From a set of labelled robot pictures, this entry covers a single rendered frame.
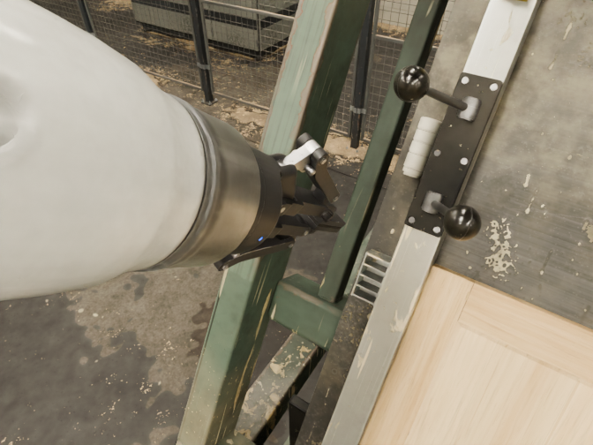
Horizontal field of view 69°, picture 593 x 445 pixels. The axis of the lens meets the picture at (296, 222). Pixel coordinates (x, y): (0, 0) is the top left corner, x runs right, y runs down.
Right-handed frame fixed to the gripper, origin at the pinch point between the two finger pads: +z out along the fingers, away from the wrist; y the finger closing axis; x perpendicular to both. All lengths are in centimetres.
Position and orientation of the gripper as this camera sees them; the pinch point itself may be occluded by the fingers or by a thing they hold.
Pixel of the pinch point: (321, 216)
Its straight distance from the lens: 45.0
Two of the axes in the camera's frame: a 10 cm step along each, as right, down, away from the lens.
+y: -6.7, 7.0, 2.6
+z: 4.1, 0.6, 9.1
